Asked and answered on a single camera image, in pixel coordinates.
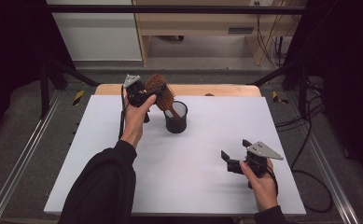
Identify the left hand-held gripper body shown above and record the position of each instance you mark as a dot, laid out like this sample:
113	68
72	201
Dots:
134	91

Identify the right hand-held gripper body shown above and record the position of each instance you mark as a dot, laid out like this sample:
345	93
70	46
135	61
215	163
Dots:
263	151

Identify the brown wooden hairbrush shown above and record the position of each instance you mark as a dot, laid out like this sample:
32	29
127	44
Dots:
166	98

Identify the black mesh cup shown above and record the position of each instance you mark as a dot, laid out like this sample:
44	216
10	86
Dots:
176	126

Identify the person's left hand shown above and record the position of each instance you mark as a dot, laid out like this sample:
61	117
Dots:
134	124

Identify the person's right hand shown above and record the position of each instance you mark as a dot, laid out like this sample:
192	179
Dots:
263	189

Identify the white board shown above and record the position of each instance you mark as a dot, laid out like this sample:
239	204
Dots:
185	186

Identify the yellow black tape marker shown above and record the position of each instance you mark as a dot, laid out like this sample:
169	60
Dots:
275	97
78	97

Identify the light wooden table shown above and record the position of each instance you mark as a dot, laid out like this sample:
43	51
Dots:
216	90

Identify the white cabinet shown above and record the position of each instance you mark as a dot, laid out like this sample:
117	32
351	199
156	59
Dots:
98	37

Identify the beige wooden desk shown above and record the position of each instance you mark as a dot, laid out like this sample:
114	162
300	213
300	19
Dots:
201	26

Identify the black curtain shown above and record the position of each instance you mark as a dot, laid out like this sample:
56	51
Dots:
11	46
350	62

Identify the aluminium floor rail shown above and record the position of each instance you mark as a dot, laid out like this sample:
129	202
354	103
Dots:
22	155
320	155

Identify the black frame strut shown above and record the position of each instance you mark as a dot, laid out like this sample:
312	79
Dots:
44	93
303	90

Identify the black horizontal frame bar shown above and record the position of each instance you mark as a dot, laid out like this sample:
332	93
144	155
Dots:
176	9

